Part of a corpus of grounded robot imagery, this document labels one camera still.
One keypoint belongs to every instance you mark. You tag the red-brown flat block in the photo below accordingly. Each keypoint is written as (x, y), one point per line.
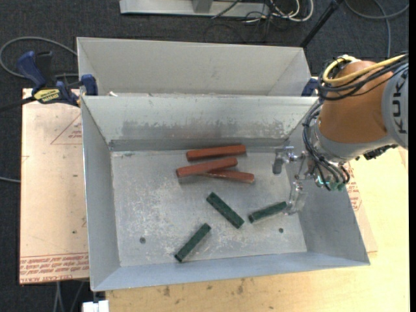
(237, 176)
(216, 152)
(204, 167)

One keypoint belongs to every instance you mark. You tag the dark green flat block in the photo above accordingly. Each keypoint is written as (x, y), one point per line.
(267, 212)
(193, 242)
(225, 210)

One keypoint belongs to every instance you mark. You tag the brown cardboard board, red print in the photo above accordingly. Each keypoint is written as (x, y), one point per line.
(52, 190)

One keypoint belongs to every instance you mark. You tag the grey metal bin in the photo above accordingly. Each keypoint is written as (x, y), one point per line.
(156, 203)

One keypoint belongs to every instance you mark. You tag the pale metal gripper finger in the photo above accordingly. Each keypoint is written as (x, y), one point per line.
(280, 160)
(295, 200)

